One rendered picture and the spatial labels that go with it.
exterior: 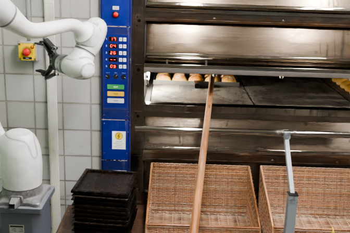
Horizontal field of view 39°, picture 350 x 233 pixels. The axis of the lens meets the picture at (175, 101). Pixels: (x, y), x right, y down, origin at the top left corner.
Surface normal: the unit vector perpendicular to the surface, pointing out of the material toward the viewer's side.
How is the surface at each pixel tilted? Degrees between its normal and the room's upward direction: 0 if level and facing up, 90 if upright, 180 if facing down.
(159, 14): 90
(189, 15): 90
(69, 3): 90
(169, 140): 70
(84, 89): 90
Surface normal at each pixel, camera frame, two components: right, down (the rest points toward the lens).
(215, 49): 0.00, -0.09
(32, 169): 0.75, 0.17
